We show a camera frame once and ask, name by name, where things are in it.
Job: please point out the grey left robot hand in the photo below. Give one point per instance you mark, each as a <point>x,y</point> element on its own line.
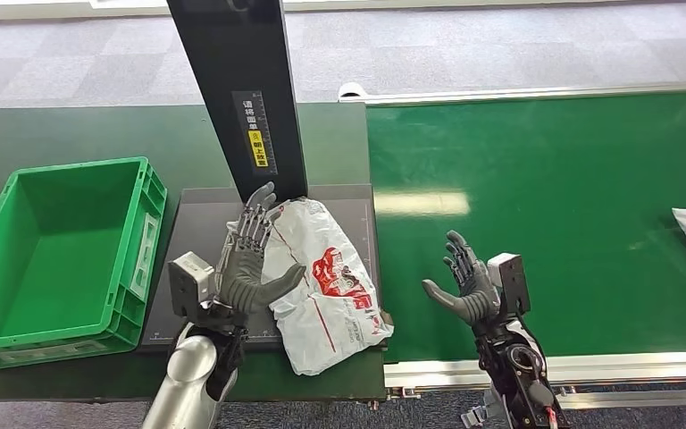
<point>242,272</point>

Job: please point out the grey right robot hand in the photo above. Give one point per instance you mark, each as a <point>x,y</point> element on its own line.
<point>473,290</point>

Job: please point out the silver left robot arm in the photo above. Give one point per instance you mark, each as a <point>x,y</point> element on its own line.
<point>192,379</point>

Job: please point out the green conveyor belt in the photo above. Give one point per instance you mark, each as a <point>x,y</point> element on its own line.
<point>556,177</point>

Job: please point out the white conveyor end cap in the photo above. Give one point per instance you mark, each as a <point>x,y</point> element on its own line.
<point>350,90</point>

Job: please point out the black yellow column label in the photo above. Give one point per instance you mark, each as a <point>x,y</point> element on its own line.
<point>255,133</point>

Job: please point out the green plastic crate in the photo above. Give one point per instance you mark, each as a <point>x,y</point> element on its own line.
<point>53,260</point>

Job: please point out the black scanner column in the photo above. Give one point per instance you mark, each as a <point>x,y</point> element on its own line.
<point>239,71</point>

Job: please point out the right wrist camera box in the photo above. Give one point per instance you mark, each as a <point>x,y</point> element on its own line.
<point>511,284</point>

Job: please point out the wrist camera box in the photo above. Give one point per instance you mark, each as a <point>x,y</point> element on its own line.
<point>189,284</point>
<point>511,284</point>

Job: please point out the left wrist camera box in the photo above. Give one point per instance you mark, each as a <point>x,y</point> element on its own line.
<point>189,284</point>

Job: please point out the black scanner base plate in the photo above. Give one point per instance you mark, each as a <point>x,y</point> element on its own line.
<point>201,225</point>

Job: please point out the grey conveyor leg bracket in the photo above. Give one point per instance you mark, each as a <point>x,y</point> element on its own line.
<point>479,411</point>

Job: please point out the aluminium conveyor frame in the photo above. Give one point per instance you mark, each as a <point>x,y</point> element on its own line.
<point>615,367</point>

